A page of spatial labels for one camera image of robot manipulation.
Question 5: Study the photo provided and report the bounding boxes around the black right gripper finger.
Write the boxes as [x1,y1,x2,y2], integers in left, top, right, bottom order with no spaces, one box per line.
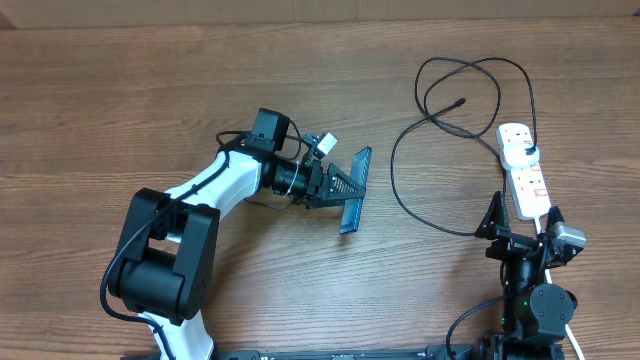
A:
[544,206,565,235]
[474,191,511,238]

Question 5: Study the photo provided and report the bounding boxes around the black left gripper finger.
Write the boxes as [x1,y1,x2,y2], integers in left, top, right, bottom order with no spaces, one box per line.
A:
[324,164,366,196]
[304,196,363,209]

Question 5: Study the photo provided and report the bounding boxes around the blue smartphone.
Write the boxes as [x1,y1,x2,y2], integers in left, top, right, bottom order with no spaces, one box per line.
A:
[340,147,372,234]

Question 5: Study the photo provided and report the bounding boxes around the black charging cable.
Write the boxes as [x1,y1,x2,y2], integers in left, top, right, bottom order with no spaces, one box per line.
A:
[390,56,539,238]

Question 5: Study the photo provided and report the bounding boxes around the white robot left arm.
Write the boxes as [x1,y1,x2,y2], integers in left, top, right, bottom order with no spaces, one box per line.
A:
[99,108,372,359]

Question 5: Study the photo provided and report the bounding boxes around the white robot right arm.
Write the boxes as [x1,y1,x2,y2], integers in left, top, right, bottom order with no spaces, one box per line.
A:
[443,191,587,360]

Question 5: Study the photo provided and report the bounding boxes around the white charger adapter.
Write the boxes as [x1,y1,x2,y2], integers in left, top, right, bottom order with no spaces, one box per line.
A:
[501,142,540,171]

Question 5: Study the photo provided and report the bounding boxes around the white power strip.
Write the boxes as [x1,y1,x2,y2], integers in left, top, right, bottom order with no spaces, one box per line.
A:
[496,123,551,220]

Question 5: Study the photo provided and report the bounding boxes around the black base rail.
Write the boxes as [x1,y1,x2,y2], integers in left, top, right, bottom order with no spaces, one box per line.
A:
[120,345,565,360]

